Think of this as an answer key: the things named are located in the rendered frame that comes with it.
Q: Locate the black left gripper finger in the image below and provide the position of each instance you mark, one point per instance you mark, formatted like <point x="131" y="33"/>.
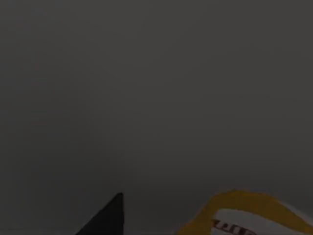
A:
<point x="110" y="219"/>

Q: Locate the yellow and white bottle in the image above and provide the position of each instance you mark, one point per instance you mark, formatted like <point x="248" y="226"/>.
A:
<point x="244" y="215"/>

